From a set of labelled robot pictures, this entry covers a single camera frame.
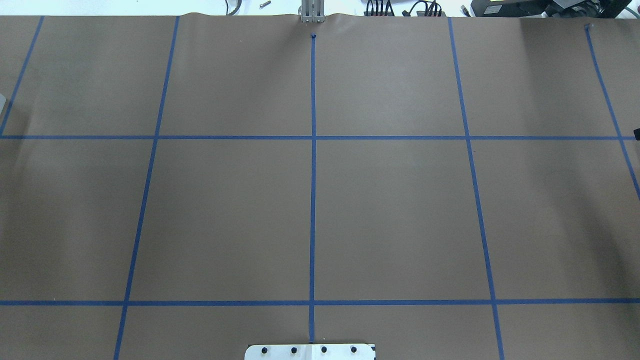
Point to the black power strip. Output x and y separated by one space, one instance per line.
416 9

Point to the black device top right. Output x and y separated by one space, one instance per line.
601 9

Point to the aluminium frame post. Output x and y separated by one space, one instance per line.
312 11

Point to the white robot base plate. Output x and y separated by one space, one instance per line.
327 351

